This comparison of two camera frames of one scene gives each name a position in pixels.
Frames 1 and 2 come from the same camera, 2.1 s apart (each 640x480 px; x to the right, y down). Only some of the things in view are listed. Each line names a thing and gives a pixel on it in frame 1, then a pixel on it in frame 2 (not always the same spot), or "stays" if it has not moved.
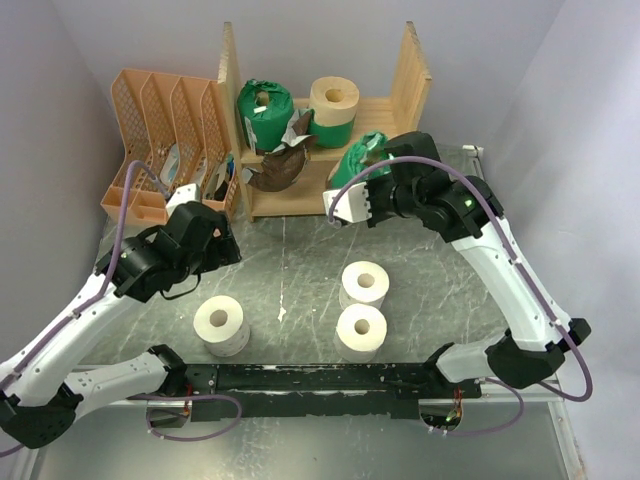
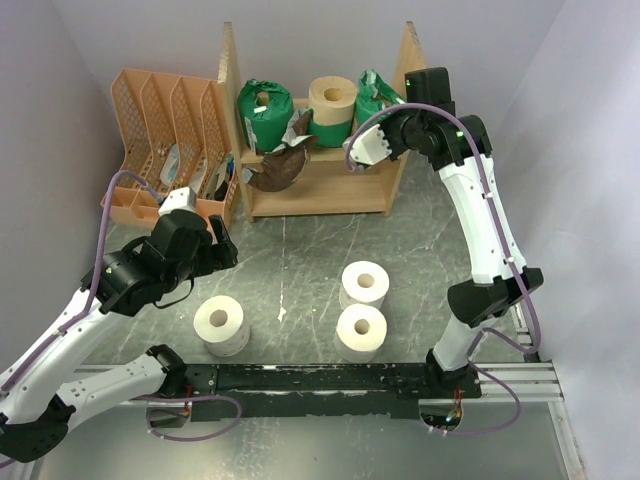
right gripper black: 376,214 -> 385,130
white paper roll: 363,282 stays
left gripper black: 223,250 stays
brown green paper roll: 330,117 stays
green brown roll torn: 371,148 -> 374,96
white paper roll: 360,332 stays
